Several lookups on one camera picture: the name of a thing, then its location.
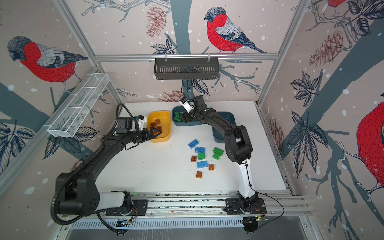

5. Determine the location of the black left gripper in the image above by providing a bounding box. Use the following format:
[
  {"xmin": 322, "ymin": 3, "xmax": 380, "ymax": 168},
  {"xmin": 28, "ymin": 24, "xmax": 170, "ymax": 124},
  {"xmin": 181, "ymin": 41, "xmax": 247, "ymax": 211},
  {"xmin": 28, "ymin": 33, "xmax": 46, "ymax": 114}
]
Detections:
[{"xmin": 127, "ymin": 126, "xmax": 162, "ymax": 143}]

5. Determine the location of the blue lego plate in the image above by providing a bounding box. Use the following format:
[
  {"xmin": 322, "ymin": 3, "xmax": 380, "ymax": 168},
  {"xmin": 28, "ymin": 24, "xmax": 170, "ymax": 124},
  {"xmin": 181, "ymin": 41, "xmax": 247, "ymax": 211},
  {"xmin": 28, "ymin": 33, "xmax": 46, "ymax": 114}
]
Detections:
[
  {"xmin": 197, "ymin": 161, "xmax": 209, "ymax": 169},
  {"xmin": 188, "ymin": 140, "xmax": 199, "ymax": 149},
  {"xmin": 195, "ymin": 147, "xmax": 206, "ymax": 154}
]

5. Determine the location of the green lego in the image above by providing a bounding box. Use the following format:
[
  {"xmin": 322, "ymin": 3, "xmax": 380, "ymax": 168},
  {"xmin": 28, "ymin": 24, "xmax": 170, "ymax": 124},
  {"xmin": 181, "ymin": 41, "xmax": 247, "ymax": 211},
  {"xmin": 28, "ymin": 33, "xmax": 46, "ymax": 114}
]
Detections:
[
  {"xmin": 213, "ymin": 147, "xmax": 224, "ymax": 156},
  {"xmin": 198, "ymin": 153, "xmax": 206, "ymax": 161},
  {"xmin": 213, "ymin": 153, "xmax": 221, "ymax": 160}
]

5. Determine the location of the brown lego bottom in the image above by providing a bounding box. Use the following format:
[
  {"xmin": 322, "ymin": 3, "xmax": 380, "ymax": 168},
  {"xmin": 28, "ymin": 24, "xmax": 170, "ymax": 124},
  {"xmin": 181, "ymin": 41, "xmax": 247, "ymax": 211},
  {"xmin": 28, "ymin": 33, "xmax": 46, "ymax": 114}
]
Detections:
[{"xmin": 196, "ymin": 171, "xmax": 203, "ymax": 179}]

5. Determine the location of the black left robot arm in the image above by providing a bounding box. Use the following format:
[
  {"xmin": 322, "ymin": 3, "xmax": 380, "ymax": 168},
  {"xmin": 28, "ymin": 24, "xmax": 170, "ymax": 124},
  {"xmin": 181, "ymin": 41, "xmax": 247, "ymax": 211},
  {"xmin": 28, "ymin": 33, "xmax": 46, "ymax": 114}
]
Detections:
[{"xmin": 50, "ymin": 127, "xmax": 162, "ymax": 226}]

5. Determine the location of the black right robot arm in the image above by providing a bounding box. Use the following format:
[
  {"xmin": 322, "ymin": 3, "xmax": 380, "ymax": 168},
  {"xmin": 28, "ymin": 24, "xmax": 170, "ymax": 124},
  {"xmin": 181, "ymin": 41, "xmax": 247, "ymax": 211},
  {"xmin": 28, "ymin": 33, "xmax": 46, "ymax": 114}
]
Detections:
[{"xmin": 179, "ymin": 96, "xmax": 266, "ymax": 215}]

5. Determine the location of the yellow plastic bin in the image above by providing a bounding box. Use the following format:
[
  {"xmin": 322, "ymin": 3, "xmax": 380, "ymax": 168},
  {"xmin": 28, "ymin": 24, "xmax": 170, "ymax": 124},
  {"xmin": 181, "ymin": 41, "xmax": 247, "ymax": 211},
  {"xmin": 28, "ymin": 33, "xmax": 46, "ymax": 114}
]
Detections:
[{"xmin": 147, "ymin": 111, "xmax": 171, "ymax": 143}]

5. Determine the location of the middle dark teal bin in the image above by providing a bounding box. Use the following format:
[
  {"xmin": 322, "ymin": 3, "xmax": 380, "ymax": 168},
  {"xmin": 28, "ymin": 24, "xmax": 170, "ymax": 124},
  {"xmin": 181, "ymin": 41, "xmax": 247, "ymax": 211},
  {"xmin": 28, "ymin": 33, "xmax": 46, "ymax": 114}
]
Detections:
[{"xmin": 172, "ymin": 106, "xmax": 202, "ymax": 127}]

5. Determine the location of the dark teal bin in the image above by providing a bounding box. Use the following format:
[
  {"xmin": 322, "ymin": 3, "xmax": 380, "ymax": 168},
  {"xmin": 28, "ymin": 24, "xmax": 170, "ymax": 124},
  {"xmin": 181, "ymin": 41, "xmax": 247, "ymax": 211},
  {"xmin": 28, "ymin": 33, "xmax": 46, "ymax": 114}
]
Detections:
[
  {"xmin": 211, "ymin": 111, "xmax": 239, "ymax": 144},
  {"xmin": 172, "ymin": 106, "xmax": 202, "ymax": 127}
]

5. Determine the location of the right dark teal bin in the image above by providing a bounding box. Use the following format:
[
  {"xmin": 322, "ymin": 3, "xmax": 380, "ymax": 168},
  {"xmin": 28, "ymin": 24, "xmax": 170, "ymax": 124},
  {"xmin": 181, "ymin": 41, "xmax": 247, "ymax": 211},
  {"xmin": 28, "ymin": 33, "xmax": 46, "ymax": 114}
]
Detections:
[{"xmin": 211, "ymin": 111, "xmax": 239, "ymax": 144}]

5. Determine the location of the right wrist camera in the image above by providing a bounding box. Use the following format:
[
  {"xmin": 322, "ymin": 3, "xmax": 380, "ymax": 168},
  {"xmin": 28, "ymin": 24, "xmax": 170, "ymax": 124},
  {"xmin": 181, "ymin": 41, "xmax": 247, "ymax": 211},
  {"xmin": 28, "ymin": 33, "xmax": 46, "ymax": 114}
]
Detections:
[{"xmin": 179, "ymin": 97, "xmax": 195, "ymax": 113}]

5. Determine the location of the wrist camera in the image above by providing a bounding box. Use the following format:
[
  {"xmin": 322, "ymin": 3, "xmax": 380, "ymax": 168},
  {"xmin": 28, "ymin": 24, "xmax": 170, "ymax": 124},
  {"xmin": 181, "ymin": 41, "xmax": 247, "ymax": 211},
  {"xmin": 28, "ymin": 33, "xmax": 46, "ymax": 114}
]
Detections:
[
  {"xmin": 115, "ymin": 115, "xmax": 148, "ymax": 134},
  {"xmin": 179, "ymin": 97, "xmax": 195, "ymax": 113}
]

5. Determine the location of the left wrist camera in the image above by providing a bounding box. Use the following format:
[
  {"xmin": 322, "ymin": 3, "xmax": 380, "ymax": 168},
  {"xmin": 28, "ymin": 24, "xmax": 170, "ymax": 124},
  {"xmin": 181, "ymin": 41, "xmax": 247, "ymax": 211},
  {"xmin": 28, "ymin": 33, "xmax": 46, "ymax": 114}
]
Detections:
[{"xmin": 115, "ymin": 115, "xmax": 148, "ymax": 134}]

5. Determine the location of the black hanging wire basket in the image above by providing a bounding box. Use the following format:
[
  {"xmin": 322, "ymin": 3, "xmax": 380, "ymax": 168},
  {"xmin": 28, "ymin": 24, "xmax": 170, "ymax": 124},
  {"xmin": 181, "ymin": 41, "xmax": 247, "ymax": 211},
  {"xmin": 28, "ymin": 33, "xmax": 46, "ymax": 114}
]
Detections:
[{"xmin": 154, "ymin": 58, "xmax": 220, "ymax": 80}]

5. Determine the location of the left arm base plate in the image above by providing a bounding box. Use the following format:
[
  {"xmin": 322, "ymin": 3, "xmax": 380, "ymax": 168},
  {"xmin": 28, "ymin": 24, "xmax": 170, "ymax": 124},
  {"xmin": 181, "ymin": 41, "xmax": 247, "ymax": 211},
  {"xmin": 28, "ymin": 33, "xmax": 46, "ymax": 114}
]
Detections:
[{"xmin": 106, "ymin": 200, "xmax": 148, "ymax": 217}]

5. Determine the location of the aluminium mounting rail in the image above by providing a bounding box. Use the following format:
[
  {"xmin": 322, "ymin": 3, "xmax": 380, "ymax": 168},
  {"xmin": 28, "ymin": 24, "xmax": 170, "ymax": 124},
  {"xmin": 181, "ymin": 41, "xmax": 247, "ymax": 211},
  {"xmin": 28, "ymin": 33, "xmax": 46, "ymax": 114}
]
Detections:
[{"xmin": 131, "ymin": 191, "xmax": 312, "ymax": 221}]

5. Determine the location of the white mesh wall shelf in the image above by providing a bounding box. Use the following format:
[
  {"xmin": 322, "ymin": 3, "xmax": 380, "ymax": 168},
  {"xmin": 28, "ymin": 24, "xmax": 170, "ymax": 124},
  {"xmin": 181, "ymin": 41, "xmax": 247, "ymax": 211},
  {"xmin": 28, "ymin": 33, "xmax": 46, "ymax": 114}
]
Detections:
[{"xmin": 48, "ymin": 73, "xmax": 110, "ymax": 138}]

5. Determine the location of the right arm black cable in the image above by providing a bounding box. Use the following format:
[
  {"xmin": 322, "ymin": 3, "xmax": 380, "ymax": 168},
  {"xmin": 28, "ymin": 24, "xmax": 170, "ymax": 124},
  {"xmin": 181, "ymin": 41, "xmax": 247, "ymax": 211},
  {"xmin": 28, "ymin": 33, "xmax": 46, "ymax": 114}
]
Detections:
[{"xmin": 179, "ymin": 79, "xmax": 285, "ymax": 232}]

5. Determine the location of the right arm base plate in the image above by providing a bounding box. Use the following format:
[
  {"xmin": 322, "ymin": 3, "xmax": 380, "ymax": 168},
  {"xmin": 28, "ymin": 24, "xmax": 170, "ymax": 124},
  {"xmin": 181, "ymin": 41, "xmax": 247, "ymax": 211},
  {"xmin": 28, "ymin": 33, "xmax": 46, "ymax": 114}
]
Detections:
[{"xmin": 223, "ymin": 198, "xmax": 267, "ymax": 215}]

